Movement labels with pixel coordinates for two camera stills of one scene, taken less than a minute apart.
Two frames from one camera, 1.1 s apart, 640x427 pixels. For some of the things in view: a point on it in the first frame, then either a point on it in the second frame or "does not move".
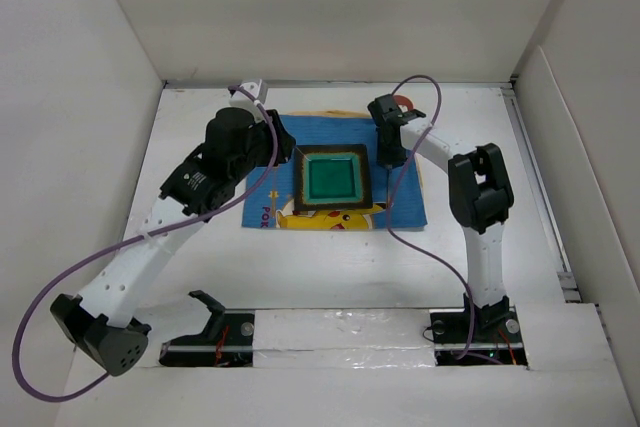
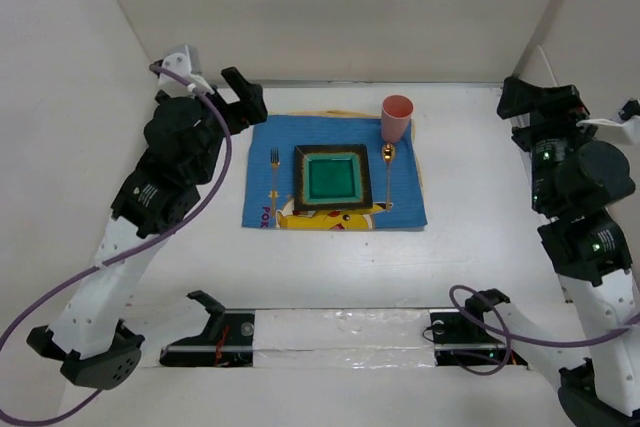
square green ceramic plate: (331, 177) does not move
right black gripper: (385, 158) → (561, 108)
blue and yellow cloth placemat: (269, 190) does not move
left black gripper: (285, 141) → (247, 111)
